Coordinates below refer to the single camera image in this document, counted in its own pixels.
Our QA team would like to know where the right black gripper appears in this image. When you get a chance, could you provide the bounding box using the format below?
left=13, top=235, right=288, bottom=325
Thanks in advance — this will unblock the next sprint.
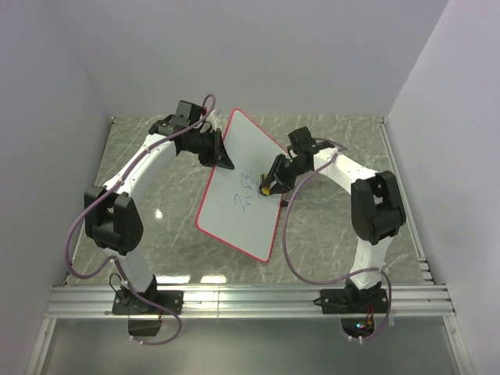
left=258, top=155, right=309, bottom=198

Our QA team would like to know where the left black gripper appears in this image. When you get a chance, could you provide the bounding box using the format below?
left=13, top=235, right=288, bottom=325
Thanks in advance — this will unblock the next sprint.
left=185, top=129, right=234, bottom=171

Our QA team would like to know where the red framed whiteboard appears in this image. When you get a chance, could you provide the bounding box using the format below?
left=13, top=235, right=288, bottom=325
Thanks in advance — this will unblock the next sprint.
left=195, top=109, right=285, bottom=263

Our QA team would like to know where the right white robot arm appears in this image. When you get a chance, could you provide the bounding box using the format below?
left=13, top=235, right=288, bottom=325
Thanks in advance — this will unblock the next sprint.
left=258, top=127, right=406, bottom=313

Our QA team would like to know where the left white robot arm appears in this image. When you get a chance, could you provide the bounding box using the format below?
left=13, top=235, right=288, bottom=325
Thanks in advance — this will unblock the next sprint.
left=84, top=109, right=234, bottom=314

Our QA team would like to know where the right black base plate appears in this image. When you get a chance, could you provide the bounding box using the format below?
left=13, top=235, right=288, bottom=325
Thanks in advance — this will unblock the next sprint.
left=312, top=288, right=390, bottom=315

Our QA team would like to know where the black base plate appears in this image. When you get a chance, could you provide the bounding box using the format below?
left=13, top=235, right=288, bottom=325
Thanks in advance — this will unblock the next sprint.
left=112, top=289, right=184, bottom=315
left=312, top=288, right=390, bottom=315

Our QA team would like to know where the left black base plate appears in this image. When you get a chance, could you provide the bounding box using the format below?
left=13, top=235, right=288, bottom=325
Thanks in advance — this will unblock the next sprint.
left=112, top=289, right=184, bottom=315

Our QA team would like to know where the aluminium mounting rail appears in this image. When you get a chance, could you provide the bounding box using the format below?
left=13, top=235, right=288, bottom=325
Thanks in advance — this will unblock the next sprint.
left=44, top=284, right=455, bottom=320

